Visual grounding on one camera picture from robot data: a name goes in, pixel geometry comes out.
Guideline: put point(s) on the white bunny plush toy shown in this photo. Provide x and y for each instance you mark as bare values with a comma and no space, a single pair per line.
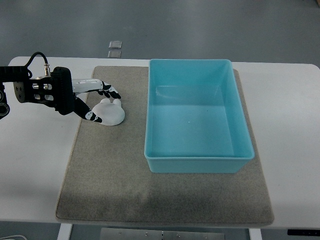
111,113

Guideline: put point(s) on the blue plastic box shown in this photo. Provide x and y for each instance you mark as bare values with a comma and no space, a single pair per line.
195,120

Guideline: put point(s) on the white table leg left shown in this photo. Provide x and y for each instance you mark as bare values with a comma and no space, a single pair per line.
65,231

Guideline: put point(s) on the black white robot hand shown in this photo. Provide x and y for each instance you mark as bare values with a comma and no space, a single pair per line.
60,91

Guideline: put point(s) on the white table leg right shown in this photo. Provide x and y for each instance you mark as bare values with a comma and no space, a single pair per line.
255,234

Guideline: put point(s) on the metal table base plate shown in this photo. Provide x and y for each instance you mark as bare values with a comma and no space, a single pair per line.
145,234

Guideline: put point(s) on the floor socket plate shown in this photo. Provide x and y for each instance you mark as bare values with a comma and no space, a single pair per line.
114,54
115,44

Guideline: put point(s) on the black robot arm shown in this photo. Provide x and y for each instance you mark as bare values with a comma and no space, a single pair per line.
10,74

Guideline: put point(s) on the black table control panel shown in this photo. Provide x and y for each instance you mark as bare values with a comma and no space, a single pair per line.
304,232

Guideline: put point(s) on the grey felt mat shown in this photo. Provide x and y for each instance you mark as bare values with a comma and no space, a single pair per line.
108,179

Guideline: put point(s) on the upper floor socket plate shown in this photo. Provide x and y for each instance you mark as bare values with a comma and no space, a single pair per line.
115,44

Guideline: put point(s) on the lower floor socket plate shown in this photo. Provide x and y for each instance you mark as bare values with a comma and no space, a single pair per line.
114,54

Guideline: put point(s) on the white table leg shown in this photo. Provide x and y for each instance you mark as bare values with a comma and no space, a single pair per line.
65,231
255,234

